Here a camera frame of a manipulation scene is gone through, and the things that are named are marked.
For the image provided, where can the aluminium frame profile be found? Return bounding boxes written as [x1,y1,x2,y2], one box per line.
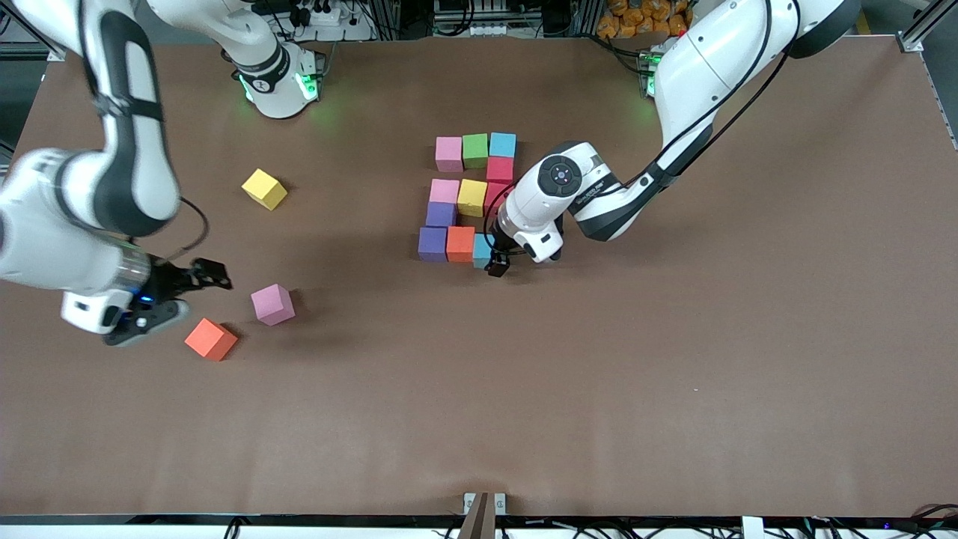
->
[897,0,958,55]

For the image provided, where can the black cable bundle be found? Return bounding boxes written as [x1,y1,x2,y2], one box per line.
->
[907,503,958,535]

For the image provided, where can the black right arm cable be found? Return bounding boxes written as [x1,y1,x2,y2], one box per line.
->
[146,196,211,264]

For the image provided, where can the orange foam cube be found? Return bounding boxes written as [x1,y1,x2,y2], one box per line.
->
[184,318,239,362]
[446,226,478,264]

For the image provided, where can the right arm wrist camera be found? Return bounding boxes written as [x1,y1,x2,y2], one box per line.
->
[103,298,191,347]

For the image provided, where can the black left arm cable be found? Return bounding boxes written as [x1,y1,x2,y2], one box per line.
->
[481,0,803,259]

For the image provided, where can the grey equipment box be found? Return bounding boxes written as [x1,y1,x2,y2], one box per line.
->
[434,0,541,38]

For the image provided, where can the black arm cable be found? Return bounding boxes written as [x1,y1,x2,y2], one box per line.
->
[146,196,211,264]
[481,0,803,259]

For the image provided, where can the brown pointed pole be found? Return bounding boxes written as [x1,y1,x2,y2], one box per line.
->
[457,492,497,539]

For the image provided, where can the pile of orange objects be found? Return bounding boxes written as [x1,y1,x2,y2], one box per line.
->
[597,0,689,40]

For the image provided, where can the brown paper table cover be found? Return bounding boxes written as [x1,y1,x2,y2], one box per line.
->
[0,36,958,519]

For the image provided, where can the yellow foam cube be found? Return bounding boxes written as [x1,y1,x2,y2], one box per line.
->
[241,168,289,211]
[457,179,489,218]

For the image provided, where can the black table edge rail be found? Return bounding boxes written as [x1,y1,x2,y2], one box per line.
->
[0,514,958,526]

